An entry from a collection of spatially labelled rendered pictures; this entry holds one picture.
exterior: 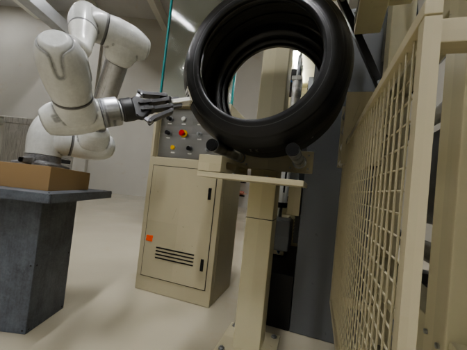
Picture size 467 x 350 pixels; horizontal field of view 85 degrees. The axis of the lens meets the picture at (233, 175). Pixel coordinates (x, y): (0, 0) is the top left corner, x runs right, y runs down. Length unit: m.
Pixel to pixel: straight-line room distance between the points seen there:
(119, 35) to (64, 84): 0.59
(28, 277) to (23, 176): 0.46
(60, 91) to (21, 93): 11.38
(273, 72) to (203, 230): 0.99
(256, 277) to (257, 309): 0.14
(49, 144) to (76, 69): 0.84
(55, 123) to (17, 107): 11.25
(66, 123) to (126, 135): 8.95
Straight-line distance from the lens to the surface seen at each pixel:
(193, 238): 1.68
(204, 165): 0.91
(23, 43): 12.75
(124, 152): 9.74
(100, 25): 1.30
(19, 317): 1.63
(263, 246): 1.24
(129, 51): 1.33
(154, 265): 1.86
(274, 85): 1.31
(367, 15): 1.25
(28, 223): 1.51
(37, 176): 1.45
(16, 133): 8.02
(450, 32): 0.41
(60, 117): 0.85
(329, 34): 0.92
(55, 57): 0.75
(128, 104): 0.89
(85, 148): 1.57
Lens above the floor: 0.77
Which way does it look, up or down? 2 degrees up
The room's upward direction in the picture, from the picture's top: 6 degrees clockwise
